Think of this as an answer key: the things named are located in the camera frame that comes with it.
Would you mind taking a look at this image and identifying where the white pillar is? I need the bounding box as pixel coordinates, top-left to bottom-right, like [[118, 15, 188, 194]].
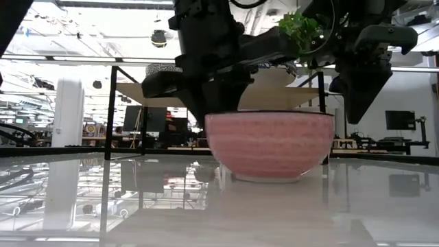
[[51, 78, 86, 148]]

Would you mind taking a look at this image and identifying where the black background desk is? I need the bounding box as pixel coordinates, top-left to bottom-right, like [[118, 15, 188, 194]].
[[377, 136, 430, 155]]

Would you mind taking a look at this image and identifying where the black ceiling dome camera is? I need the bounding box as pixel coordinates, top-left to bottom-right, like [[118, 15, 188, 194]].
[[150, 30, 168, 48]]

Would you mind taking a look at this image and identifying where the red zigzag-patterned bowl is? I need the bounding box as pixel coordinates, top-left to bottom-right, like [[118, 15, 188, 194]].
[[204, 110, 335, 183]]

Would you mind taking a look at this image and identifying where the light wooden bench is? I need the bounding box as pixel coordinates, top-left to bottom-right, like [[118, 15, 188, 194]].
[[331, 139, 357, 150]]

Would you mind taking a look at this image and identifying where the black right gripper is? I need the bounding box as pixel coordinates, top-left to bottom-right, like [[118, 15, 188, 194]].
[[334, 24, 418, 124]]

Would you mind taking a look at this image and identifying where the grey-blue patterned bowl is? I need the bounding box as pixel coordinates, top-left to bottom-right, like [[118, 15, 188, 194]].
[[145, 62, 185, 76]]

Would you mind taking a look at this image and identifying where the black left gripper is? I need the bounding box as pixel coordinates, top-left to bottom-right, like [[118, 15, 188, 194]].
[[141, 13, 298, 127]]

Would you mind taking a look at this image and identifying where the black wall monitor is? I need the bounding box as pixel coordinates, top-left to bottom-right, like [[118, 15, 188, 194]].
[[385, 110, 417, 131]]

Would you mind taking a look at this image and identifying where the wooden shelf with black legs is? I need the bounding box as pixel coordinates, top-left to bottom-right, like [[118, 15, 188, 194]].
[[104, 66, 347, 165]]

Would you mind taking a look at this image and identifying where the green leafy plant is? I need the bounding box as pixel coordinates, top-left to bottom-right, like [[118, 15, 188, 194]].
[[277, 12, 323, 66]]

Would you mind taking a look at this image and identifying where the black metal table frame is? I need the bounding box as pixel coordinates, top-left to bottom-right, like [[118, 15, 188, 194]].
[[0, 146, 439, 166]]

